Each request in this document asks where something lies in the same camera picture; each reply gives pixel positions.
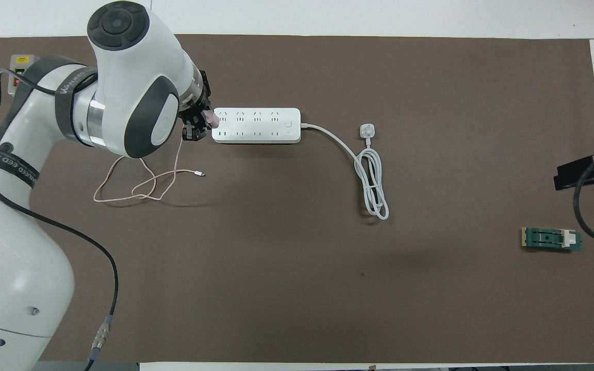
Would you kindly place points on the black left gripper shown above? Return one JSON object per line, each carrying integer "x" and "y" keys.
{"x": 203, "y": 93}

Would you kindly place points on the pink charger adapter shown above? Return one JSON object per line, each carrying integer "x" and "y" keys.
{"x": 214, "y": 120}

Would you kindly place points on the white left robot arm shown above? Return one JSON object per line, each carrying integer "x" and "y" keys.
{"x": 127, "y": 77}

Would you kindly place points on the white power strip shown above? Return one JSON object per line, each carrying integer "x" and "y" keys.
{"x": 256, "y": 126}

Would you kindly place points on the green circuit board module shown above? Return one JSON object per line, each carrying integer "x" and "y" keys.
{"x": 549, "y": 239}

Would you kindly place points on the brown table mat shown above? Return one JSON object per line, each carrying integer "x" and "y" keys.
{"x": 276, "y": 283}

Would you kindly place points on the grey on-off switch box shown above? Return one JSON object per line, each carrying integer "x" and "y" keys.
{"x": 14, "y": 64}

